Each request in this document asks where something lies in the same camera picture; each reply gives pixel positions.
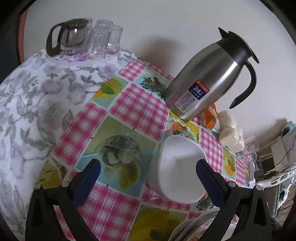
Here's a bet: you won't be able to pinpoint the pink checkered fruit tablecloth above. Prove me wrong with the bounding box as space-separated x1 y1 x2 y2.
38 54 255 241

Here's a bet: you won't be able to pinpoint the large white bowl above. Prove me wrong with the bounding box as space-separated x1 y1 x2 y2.
147 136 208 204

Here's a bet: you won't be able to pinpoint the reddish brown wooden frame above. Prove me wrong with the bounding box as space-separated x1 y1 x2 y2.
17 9 28 64

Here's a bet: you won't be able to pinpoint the white plastic rack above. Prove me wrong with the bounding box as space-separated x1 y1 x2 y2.
254 168 296 218

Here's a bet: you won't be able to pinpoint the stainless steel thermos jug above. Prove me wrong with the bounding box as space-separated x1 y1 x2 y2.
163 27 260 121

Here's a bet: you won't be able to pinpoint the orange packet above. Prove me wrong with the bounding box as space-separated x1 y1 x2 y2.
201 103 219 129

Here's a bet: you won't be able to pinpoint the clear glass mug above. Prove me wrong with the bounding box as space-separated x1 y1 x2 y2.
240 137 260 163

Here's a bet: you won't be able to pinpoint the glass coffee pot black handle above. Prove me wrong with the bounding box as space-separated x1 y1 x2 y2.
46 19 93 56

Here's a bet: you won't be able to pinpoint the round metal plate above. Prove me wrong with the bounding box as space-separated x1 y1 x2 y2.
170 207 234 241

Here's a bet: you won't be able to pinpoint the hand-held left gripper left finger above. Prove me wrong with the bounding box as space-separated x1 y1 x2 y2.
25 158 102 241

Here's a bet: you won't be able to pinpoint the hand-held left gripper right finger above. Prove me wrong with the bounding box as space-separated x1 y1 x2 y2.
195 159 272 241

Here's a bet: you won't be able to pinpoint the white steamed buns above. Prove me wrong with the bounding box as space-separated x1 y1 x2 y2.
218 111 245 152

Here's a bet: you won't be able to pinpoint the white grey floral cloth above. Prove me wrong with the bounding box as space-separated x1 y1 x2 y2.
0 47 139 232

